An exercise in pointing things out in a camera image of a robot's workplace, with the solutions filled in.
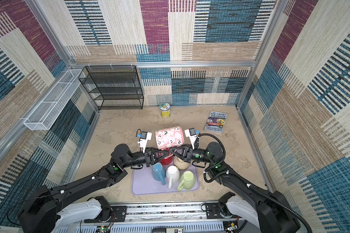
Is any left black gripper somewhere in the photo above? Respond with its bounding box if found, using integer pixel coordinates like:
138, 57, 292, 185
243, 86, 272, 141
122, 148, 167, 170

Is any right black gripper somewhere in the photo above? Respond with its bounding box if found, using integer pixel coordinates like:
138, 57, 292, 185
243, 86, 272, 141
169, 144, 213, 164

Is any blue flowered mug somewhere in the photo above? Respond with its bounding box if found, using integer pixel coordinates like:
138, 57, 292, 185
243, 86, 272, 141
152, 163, 166, 185

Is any pink patterned mug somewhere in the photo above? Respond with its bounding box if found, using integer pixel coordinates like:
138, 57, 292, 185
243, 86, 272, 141
155, 126, 185, 150

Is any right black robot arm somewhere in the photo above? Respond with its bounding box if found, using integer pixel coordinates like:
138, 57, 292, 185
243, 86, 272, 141
170, 142, 300, 233

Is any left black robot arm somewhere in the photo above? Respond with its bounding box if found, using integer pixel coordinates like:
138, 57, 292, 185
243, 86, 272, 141
18, 144, 169, 233

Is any red mug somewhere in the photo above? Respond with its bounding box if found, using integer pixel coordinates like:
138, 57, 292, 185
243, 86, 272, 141
160, 152, 173, 166

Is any white mug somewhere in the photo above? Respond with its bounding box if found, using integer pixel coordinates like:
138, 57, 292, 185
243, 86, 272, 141
166, 166, 180, 189

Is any light green mug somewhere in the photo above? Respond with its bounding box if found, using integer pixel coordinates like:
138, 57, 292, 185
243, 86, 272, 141
177, 171, 195, 191

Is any lavender plastic tray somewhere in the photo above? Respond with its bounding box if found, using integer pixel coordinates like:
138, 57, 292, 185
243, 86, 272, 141
131, 165, 199, 195

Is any colourful paperback book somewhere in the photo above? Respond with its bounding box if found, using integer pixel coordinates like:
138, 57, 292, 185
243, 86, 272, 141
204, 111, 227, 134

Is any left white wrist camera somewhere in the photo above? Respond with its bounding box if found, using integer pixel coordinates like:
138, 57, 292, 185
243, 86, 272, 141
136, 129, 152, 153

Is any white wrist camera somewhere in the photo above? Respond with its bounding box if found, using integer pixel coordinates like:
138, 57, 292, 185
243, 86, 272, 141
136, 129, 152, 153
184, 128, 200, 148

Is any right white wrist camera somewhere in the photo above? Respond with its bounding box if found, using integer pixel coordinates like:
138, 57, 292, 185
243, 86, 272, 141
184, 128, 200, 148

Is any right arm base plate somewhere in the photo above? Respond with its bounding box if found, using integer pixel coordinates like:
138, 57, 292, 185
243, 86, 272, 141
201, 203, 238, 219

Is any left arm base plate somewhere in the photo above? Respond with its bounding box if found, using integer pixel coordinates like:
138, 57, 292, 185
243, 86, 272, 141
84, 206, 127, 223

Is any black wire shelf rack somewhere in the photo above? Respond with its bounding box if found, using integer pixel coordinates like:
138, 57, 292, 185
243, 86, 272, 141
78, 65, 144, 110

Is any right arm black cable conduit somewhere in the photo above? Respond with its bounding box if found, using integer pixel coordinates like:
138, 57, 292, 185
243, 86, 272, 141
193, 133, 313, 233

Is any white wire mesh basket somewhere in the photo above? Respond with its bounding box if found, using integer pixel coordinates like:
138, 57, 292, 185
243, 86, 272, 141
24, 70, 82, 131

